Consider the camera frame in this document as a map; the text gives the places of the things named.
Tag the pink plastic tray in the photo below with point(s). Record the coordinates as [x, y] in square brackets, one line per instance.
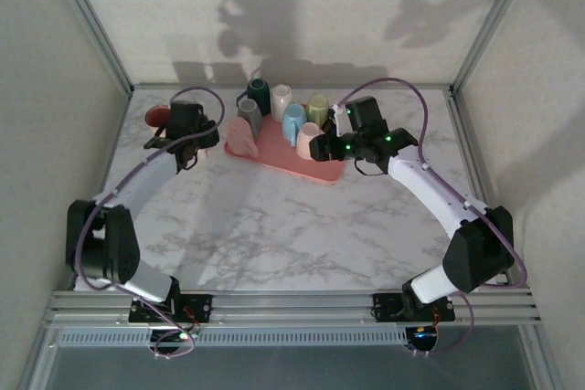
[292, 166]

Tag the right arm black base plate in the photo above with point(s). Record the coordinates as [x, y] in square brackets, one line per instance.
[384, 308]

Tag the pink floral mug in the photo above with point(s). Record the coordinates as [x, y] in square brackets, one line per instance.
[157, 116]

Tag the grey mug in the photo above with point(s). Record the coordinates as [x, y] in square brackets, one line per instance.
[250, 113]

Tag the salmon pink speckled mug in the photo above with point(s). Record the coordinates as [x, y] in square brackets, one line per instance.
[240, 134]

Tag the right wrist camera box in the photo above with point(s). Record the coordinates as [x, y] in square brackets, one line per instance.
[339, 123]

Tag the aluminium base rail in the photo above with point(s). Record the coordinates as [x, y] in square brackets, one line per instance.
[292, 308]

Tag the dark green mug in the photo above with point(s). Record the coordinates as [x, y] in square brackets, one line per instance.
[259, 91]

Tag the pale pink mug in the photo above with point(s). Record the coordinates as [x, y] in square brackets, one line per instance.
[305, 136]

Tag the aluminium side rail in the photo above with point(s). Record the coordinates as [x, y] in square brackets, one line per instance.
[462, 125]

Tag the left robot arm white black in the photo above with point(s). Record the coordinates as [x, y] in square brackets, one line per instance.
[146, 180]

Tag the light blue mug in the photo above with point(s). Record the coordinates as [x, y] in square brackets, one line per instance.
[292, 120]

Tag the white mug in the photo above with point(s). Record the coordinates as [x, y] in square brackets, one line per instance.
[282, 98]

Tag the light green mug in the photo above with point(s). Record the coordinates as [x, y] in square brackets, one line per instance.
[316, 107]

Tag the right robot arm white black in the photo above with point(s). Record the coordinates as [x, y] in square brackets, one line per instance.
[425, 184]

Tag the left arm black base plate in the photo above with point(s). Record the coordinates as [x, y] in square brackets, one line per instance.
[203, 308]

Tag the aluminium frame post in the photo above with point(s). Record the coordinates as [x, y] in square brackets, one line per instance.
[492, 20]
[91, 20]

